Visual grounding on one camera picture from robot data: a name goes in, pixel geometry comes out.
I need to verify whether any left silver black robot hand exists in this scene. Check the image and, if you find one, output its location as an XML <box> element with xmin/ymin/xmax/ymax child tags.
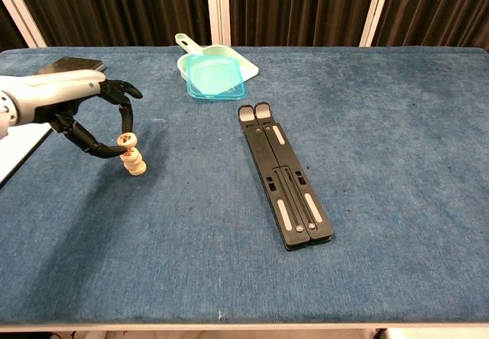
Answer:
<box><xmin>11</xmin><ymin>69</ymin><xmax>144</xmax><ymax>160</ymax></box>

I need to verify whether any silver digital kitchen scale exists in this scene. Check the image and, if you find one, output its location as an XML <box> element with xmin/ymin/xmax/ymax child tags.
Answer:
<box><xmin>36</xmin><ymin>57</ymin><xmax>105</xmax><ymax>76</ymax></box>

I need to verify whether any white rectangular board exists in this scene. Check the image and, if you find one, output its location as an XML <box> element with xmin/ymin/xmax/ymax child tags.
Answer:
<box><xmin>0</xmin><ymin>123</ymin><xmax>53</xmax><ymax>188</ymax></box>

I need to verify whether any black pleated curtain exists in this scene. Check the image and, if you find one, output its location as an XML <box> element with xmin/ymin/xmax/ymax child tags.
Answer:
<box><xmin>0</xmin><ymin>0</ymin><xmax>30</xmax><ymax>52</ymax></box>
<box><xmin>372</xmin><ymin>0</ymin><xmax>489</xmax><ymax>53</ymax></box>
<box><xmin>228</xmin><ymin>0</ymin><xmax>380</xmax><ymax>48</ymax></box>
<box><xmin>8</xmin><ymin>0</ymin><xmax>212</xmax><ymax>48</ymax></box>

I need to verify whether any teal transparent plastic container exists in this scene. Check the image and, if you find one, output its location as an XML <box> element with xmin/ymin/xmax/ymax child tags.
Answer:
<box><xmin>186</xmin><ymin>54</ymin><xmax>249</xmax><ymax>103</ymax></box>

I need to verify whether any light green plastic dustpan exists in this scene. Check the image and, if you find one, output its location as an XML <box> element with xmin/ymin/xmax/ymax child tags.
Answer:
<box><xmin>174</xmin><ymin>33</ymin><xmax>261</xmax><ymax>82</ymax></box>

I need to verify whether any black folding laptop stand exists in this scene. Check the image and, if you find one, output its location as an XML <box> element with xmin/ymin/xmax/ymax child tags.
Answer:
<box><xmin>237</xmin><ymin>102</ymin><xmax>335</xmax><ymax>253</ymax></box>

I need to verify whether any blue tablecloth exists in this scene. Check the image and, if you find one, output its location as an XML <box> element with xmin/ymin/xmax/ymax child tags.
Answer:
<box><xmin>0</xmin><ymin>47</ymin><xmax>489</xmax><ymax>325</ymax></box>

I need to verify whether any white frame post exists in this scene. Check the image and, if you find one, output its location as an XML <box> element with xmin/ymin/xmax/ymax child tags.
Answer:
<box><xmin>358</xmin><ymin>0</ymin><xmax>394</xmax><ymax>48</ymax></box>
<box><xmin>205</xmin><ymin>0</ymin><xmax>232</xmax><ymax>48</ymax></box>
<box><xmin>0</xmin><ymin>0</ymin><xmax>48</xmax><ymax>49</ymax></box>

